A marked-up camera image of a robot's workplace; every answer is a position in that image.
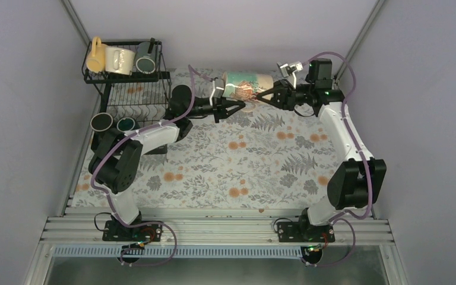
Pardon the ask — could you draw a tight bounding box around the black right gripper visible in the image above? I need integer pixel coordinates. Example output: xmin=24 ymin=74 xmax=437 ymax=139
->
xmin=256 ymin=79 xmax=314 ymax=111

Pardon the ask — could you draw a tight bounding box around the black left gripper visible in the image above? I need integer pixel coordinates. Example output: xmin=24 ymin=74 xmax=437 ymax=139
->
xmin=185 ymin=91 xmax=245 ymax=124

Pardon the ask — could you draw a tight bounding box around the floral cream mug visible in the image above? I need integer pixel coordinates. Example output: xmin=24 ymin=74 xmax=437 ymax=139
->
xmin=222 ymin=71 xmax=274 ymax=101

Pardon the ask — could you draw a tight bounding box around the dark green mug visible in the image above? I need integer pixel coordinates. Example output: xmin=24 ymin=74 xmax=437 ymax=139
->
xmin=116 ymin=117 xmax=137 ymax=132

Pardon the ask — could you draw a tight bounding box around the cream white ribbed mug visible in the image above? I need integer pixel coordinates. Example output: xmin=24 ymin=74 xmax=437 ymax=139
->
xmin=105 ymin=46 xmax=136 ymax=75

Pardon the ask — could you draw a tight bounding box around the black matte mug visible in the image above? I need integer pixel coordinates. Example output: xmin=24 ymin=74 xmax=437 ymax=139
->
xmin=90 ymin=112 xmax=114 ymax=132

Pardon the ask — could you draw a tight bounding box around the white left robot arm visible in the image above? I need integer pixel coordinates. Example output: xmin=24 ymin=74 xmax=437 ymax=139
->
xmin=89 ymin=85 xmax=246 ymax=240

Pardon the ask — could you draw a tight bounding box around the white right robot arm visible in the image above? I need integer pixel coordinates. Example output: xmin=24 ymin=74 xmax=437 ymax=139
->
xmin=257 ymin=58 xmax=387 ymax=242

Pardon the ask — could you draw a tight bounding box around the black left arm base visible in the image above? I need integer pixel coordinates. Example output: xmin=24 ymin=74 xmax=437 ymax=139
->
xmin=102 ymin=220 xmax=163 ymax=243

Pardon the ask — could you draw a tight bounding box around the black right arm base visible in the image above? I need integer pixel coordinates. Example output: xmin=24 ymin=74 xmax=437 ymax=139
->
xmin=276 ymin=221 xmax=335 ymax=243

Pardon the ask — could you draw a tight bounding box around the floral patterned table mat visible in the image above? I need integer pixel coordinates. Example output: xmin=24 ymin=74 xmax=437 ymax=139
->
xmin=73 ymin=67 xmax=371 ymax=210

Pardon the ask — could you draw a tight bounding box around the yellow mug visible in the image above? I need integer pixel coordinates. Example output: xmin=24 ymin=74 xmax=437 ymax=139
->
xmin=85 ymin=36 xmax=107 ymax=73

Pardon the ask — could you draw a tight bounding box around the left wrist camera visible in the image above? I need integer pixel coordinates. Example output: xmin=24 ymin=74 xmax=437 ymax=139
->
xmin=209 ymin=77 xmax=225 ymax=106

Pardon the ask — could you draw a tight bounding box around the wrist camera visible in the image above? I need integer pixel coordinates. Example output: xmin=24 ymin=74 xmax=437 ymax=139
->
xmin=277 ymin=62 xmax=303 ymax=77
xmin=209 ymin=77 xmax=225 ymax=106

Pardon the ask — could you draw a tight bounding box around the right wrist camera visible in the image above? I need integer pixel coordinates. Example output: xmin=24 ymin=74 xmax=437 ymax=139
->
xmin=277 ymin=62 xmax=303 ymax=77

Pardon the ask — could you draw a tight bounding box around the black wire dish rack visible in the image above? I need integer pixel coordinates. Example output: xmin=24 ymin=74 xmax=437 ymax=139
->
xmin=81 ymin=37 xmax=172 ymax=127

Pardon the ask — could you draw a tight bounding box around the grey-green mug black handle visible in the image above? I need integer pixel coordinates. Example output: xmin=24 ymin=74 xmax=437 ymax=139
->
xmin=135 ymin=38 xmax=158 ymax=74

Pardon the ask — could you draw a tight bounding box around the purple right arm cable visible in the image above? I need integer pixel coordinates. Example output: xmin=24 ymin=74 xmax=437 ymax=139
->
xmin=299 ymin=51 xmax=373 ymax=269

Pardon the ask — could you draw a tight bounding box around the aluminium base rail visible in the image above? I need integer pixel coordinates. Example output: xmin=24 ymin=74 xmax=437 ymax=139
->
xmin=39 ymin=207 xmax=395 ymax=246

